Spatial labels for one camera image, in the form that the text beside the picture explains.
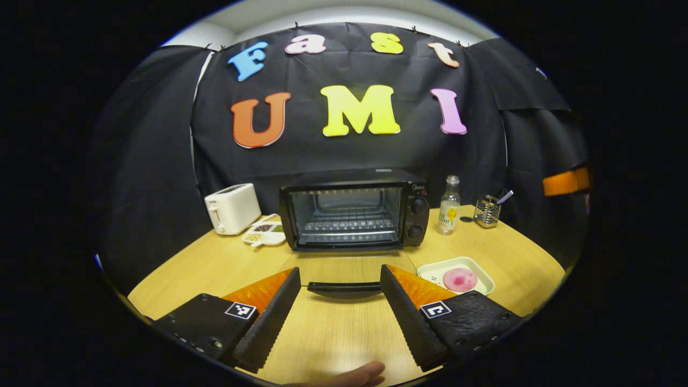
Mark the black backdrop cloth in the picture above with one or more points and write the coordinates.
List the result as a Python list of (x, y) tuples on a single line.
[(140, 161)]

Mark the clear glass bottle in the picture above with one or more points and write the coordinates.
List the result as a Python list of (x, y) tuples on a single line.
[(449, 209)]

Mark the white food tray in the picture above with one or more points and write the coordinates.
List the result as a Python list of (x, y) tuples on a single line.
[(432, 269)]

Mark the pink round food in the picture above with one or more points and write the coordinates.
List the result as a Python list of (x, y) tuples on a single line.
[(460, 279)]

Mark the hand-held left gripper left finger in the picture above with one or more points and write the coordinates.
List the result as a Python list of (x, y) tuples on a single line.
[(269, 325)]

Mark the white toaster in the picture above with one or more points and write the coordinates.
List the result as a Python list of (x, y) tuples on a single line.
[(236, 209)]

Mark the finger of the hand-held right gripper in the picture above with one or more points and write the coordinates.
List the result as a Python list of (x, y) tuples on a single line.
[(564, 183)]

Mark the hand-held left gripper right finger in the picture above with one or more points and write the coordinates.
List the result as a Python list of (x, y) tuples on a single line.
[(411, 322)]

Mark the black electric oven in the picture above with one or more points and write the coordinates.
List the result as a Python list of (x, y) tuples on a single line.
[(419, 215)]

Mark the white divided snack dish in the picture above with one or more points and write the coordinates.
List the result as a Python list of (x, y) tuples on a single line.
[(263, 237)]

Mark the thin straw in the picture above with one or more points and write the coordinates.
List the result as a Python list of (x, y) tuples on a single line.
[(505, 197)]

